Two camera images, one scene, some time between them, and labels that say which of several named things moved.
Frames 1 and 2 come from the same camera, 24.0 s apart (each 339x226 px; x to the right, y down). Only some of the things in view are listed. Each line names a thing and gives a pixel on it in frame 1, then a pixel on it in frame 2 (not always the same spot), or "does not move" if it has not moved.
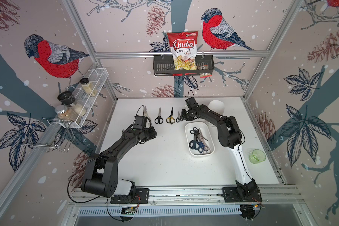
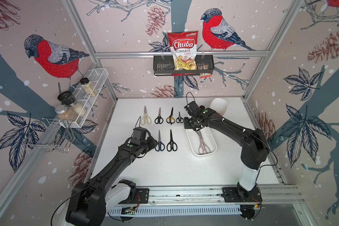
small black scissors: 179,118 does not move
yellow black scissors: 171,119 does not move
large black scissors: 159,119 does not move
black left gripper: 153,134 to 153,143
